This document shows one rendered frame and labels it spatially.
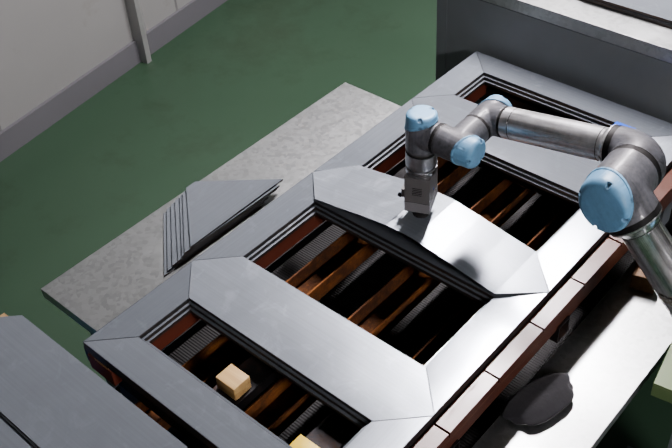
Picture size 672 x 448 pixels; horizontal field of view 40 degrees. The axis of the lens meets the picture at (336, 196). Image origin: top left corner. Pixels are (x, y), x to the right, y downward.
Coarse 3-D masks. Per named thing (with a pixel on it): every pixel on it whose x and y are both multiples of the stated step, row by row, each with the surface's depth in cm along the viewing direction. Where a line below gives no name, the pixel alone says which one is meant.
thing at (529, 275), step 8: (536, 256) 224; (528, 264) 222; (536, 264) 222; (520, 272) 220; (528, 272) 220; (536, 272) 220; (512, 280) 218; (520, 280) 218; (528, 280) 218; (536, 280) 218; (504, 288) 216; (512, 288) 216; (520, 288) 216; (528, 288) 217
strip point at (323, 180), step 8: (336, 168) 255; (344, 168) 254; (352, 168) 254; (320, 176) 253; (328, 176) 252; (336, 176) 252; (344, 176) 251; (320, 184) 250; (328, 184) 249; (320, 192) 247
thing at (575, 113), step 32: (544, 96) 277; (384, 160) 261; (576, 192) 243; (288, 224) 240; (352, 224) 239; (256, 256) 233; (416, 256) 228; (480, 288) 218; (160, 320) 216; (160, 352) 210; (256, 352) 209; (352, 416) 194
